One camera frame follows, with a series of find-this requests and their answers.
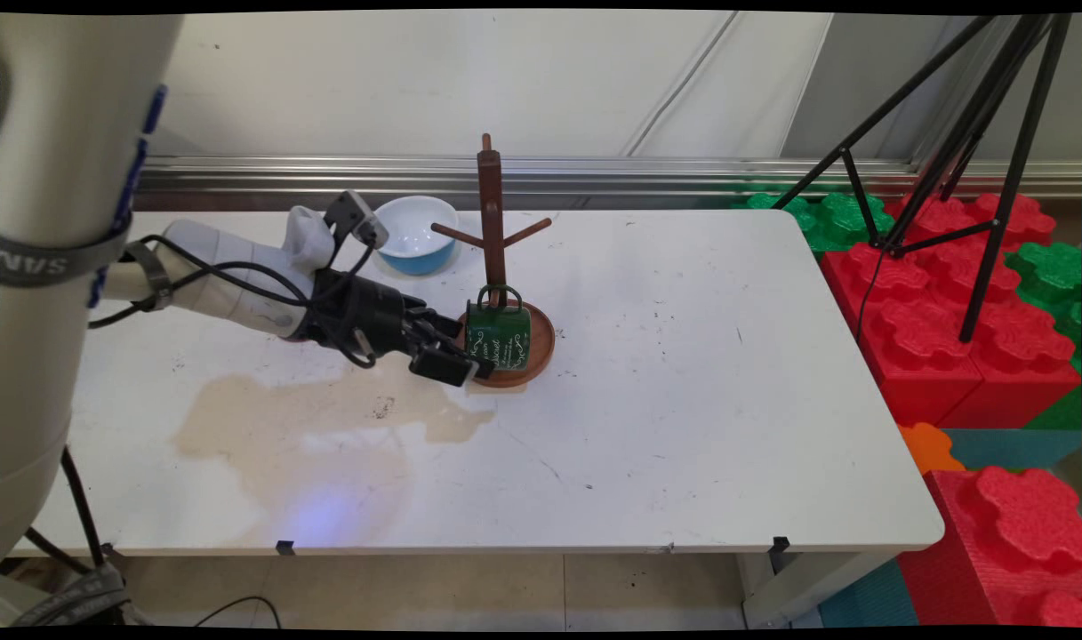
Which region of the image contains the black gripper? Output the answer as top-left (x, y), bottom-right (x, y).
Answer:
top-left (293, 267), bottom-right (495, 388)

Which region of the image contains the grey velcro strap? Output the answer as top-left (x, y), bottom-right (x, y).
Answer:
top-left (0, 222), bottom-right (134, 287)

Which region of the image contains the black floor cable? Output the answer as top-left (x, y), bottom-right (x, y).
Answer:
top-left (192, 596), bottom-right (282, 628)

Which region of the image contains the thin black tripod cable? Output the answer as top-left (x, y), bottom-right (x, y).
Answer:
top-left (855, 249), bottom-right (888, 346)

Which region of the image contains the white table leg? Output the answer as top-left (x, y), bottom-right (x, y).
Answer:
top-left (741, 551), bottom-right (897, 628)

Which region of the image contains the black tripod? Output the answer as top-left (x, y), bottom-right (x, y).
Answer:
top-left (772, 13), bottom-right (1075, 344)

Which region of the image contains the aluminium wall rail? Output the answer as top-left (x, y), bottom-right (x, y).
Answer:
top-left (136, 154), bottom-right (1082, 212)

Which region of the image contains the black base cable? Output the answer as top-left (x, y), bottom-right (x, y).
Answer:
top-left (23, 444), bottom-right (108, 572)

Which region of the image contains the red foam block with flower studs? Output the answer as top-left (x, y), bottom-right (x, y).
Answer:
top-left (896, 467), bottom-right (1082, 628)

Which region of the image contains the small red foam block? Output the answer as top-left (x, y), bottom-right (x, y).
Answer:
top-left (887, 191), bottom-right (1057, 254)

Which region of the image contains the orange foam piece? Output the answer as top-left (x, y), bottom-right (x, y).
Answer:
top-left (898, 422), bottom-right (966, 476)

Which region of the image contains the white and blue bowl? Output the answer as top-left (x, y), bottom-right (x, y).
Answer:
top-left (373, 196), bottom-right (461, 276)

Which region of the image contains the green printed mug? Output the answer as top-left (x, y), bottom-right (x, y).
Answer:
top-left (463, 284), bottom-right (533, 372)

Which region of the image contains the large red foam block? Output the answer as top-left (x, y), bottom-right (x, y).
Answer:
top-left (821, 240), bottom-right (1082, 429)

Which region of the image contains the black braided cable sleeve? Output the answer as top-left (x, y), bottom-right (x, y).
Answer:
top-left (12, 564), bottom-right (137, 628)

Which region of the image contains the metal cable clamp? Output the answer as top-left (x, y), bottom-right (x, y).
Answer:
top-left (136, 242), bottom-right (173, 312)

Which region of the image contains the green foam block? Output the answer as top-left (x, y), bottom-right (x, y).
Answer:
top-left (1003, 242), bottom-right (1082, 374)
top-left (732, 182), bottom-right (897, 254)

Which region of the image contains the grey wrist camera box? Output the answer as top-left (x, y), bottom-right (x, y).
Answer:
top-left (323, 189), bottom-right (390, 250)

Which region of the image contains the brown wooden mug tree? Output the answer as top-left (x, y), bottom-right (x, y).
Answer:
top-left (431, 133), bottom-right (557, 389)

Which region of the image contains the teal foam mat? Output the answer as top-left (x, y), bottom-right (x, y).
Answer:
top-left (941, 428), bottom-right (1082, 472)
top-left (816, 560), bottom-right (919, 628)

